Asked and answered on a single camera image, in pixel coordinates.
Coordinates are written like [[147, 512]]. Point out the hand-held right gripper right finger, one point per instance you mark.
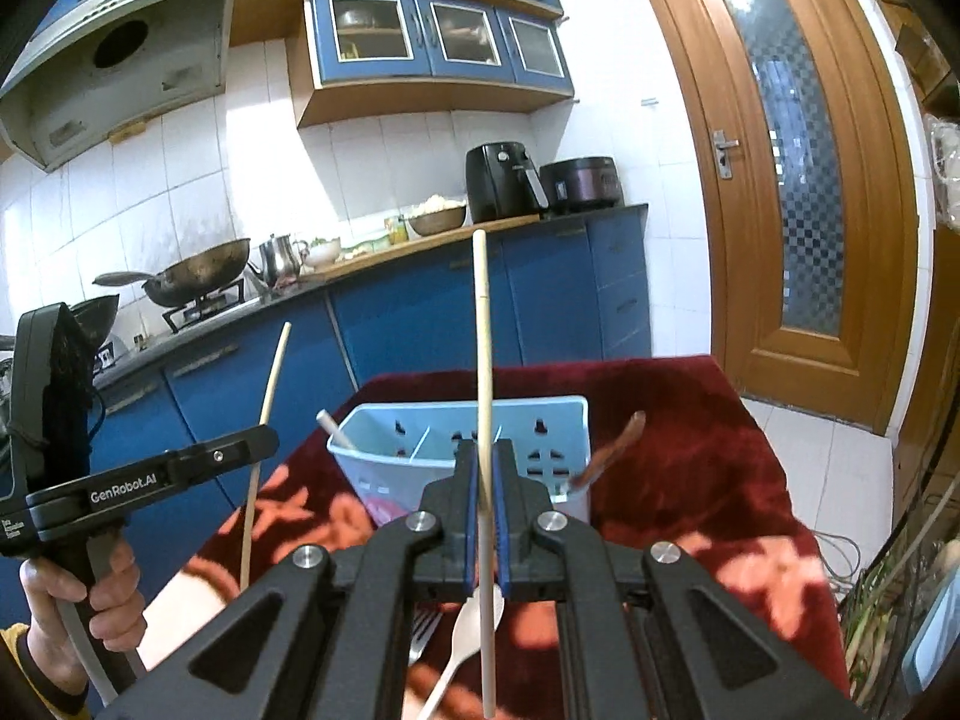
[[504, 517]]

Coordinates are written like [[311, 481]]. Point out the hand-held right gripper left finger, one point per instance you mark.
[[468, 517]]

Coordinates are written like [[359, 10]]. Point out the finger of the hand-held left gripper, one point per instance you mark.
[[225, 454]]

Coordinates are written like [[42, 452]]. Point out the light wooden chopstick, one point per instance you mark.
[[268, 420], [484, 352]]

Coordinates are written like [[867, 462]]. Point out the blue plastic utensil box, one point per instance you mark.
[[525, 414]]

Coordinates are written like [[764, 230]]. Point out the metal fork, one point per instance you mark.
[[424, 634]]

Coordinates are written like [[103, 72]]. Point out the person's left forearm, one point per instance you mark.
[[37, 679]]

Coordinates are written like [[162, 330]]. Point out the person's left hand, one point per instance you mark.
[[112, 600]]

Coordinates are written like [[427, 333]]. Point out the dark pan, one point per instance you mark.
[[101, 315]]

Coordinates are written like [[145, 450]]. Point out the brown chopstick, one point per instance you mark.
[[609, 456]]

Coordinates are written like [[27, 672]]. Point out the gas stove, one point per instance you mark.
[[202, 307]]

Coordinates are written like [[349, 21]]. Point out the red floral blanket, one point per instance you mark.
[[675, 465]]

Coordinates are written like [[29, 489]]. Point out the black wok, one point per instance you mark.
[[199, 270]]

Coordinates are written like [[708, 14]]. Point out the blue base cabinets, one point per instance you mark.
[[420, 322]]

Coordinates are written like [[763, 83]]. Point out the steel kettle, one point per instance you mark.
[[279, 259]]

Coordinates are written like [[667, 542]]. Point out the white bowl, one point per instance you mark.
[[322, 255]]

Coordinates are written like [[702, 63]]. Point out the wooden cutting board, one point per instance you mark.
[[390, 249]]

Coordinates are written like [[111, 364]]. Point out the small cup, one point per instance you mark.
[[396, 231]]

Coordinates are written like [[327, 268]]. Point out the bowl of food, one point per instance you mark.
[[435, 216]]

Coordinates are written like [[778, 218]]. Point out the grey range hood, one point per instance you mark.
[[150, 97]]

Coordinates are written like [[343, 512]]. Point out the black air fryer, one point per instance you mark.
[[495, 180]]

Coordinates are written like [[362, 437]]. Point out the dark rice cooker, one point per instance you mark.
[[581, 184]]

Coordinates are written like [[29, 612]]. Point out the green onion bunch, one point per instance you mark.
[[877, 615]]

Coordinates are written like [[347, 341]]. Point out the wooden door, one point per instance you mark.
[[697, 165]]

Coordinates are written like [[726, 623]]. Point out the light blue container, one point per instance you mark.
[[934, 645]]

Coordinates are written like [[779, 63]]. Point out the white plastic bag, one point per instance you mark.
[[946, 172]]

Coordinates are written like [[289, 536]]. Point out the wooden shelf unit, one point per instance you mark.
[[926, 60]]

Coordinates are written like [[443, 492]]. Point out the glass-door wall cabinet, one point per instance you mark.
[[420, 82]]

